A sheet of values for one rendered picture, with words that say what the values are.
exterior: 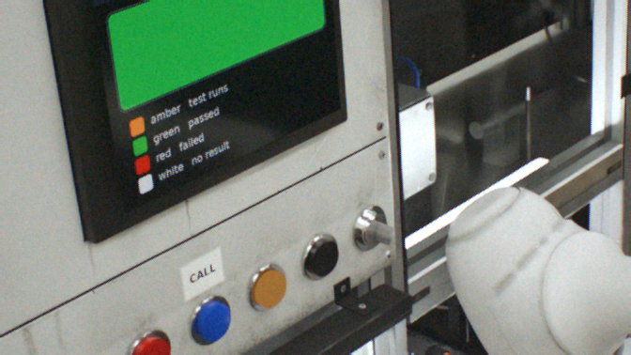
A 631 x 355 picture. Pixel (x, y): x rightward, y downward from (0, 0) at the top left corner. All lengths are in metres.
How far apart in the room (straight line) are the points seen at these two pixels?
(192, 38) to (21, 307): 0.21
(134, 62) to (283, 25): 0.13
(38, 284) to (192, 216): 0.13
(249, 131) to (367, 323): 0.22
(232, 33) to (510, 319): 0.33
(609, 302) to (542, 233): 0.08
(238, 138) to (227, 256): 0.10
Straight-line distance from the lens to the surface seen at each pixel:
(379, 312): 1.06
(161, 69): 0.84
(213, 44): 0.87
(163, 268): 0.92
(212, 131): 0.89
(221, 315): 0.96
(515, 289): 1.01
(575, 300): 0.99
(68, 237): 0.86
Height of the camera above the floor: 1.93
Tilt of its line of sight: 26 degrees down
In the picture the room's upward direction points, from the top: 5 degrees counter-clockwise
